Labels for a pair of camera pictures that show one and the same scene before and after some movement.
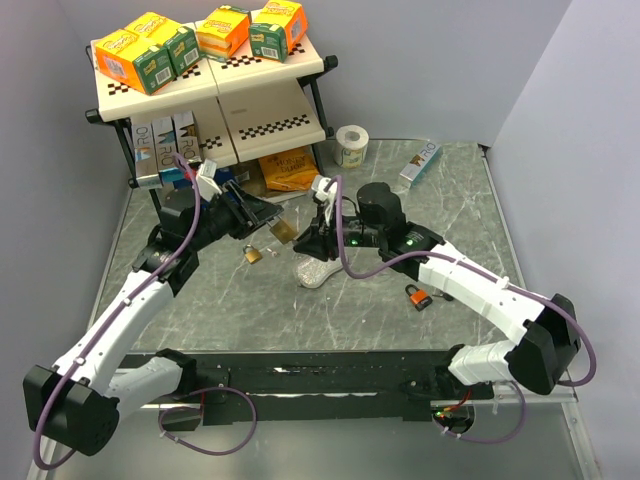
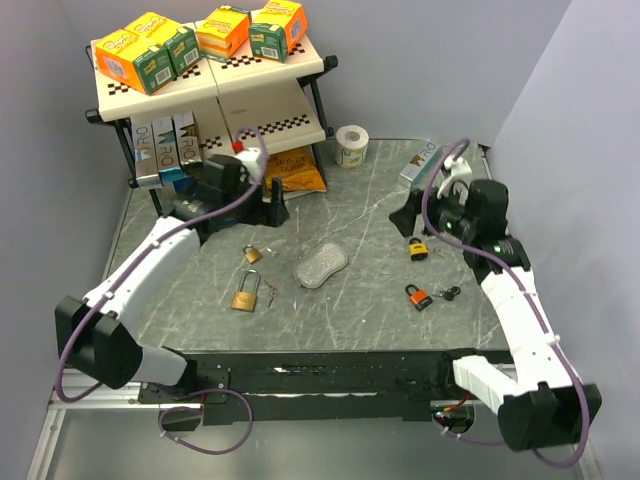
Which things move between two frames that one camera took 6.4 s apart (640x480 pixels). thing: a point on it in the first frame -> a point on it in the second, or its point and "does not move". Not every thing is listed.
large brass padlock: x=282 y=230 -> x=246 y=300
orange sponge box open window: x=224 y=32 does not move
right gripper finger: x=317 y=245 -> x=404 y=217
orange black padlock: x=419 y=297 does not move
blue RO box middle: x=166 y=149 does not move
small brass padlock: x=252 y=254 does not move
